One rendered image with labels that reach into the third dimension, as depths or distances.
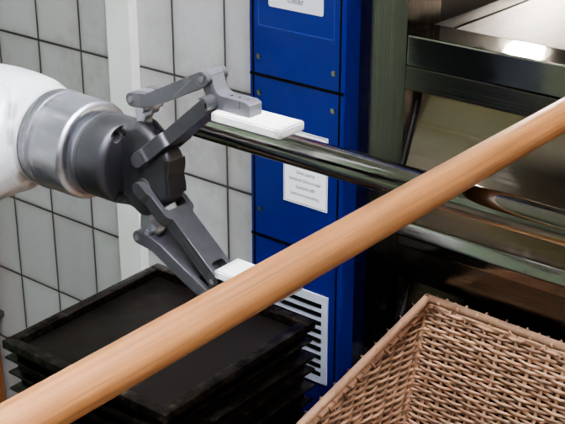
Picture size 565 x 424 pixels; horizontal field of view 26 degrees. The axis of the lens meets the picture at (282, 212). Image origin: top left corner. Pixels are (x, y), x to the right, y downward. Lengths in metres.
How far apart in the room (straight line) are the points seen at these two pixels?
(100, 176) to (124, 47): 0.81
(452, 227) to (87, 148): 0.62
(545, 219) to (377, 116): 0.58
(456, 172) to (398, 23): 0.53
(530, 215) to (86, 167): 0.37
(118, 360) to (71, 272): 1.38
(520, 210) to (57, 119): 0.40
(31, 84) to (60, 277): 1.06
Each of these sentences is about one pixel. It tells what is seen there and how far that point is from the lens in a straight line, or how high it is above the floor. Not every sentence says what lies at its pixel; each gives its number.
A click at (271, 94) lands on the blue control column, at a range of 1.64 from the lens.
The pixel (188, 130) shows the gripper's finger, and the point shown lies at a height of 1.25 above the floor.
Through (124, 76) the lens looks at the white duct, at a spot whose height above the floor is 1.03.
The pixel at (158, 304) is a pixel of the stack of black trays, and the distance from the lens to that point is 1.67.
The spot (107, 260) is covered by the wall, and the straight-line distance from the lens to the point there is 2.04.
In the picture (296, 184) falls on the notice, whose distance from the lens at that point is 1.65.
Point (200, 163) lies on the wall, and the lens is 1.81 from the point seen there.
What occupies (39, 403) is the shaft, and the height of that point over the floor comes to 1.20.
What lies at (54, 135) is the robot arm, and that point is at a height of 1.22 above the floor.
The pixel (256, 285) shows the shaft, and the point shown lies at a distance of 0.83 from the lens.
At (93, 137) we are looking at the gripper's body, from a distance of 1.04.
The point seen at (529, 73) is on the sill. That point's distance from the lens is 1.44.
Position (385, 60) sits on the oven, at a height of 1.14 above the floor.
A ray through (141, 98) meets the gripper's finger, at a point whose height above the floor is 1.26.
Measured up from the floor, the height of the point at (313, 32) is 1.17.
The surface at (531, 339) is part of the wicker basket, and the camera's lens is 1.52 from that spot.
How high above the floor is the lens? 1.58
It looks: 23 degrees down
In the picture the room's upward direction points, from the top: straight up
